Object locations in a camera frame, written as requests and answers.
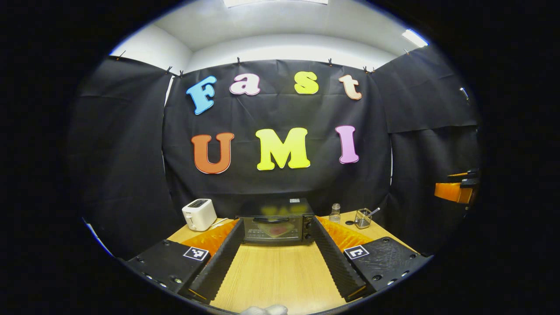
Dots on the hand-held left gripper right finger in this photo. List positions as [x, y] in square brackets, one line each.
[334, 258]

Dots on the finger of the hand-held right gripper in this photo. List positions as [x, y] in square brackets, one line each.
[453, 191]
[468, 173]

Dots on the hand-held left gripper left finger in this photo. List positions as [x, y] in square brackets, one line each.
[223, 258]

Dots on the white rectangular plate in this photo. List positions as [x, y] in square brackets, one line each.
[260, 228]

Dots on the pink round food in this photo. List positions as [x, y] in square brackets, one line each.
[276, 230]

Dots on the black electric oven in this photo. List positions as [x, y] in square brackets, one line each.
[275, 208]

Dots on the clear glass bottle yellow label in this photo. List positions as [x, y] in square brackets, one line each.
[334, 215]

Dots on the white toaster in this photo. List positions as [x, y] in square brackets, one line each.
[199, 215]

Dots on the metal spoon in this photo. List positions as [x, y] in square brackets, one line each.
[374, 211]

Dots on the ceiling light panel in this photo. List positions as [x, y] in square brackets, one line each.
[414, 38]
[275, 2]

